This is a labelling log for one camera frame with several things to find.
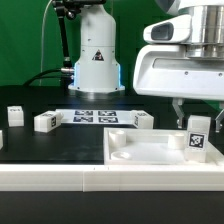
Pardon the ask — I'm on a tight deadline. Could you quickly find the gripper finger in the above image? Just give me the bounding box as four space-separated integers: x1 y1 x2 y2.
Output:
215 109 224 133
172 98 184 129

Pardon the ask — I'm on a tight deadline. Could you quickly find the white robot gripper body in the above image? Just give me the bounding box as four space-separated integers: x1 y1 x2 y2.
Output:
133 45 224 100

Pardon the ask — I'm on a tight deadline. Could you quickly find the white square tabletop part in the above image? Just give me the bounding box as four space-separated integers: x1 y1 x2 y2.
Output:
103 128 224 167

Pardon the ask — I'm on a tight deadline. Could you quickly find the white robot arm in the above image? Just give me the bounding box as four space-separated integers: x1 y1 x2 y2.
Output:
71 0 224 128

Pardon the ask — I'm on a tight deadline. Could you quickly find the sheet with black markers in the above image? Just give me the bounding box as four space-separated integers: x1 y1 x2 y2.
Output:
57 109 132 125

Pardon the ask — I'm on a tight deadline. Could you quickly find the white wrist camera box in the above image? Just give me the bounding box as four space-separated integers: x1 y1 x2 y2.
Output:
143 14 191 43

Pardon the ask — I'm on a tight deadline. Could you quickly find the white fence wall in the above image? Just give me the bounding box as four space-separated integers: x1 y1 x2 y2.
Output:
0 143 224 193

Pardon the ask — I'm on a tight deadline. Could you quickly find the black camera stand pole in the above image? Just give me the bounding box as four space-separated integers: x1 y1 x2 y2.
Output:
51 0 81 84

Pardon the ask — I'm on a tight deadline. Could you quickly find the black cable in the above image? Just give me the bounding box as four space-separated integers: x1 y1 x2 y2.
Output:
22 68 74 87

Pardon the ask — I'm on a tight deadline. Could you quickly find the white cable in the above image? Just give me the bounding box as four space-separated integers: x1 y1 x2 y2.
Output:
39 0 54 87

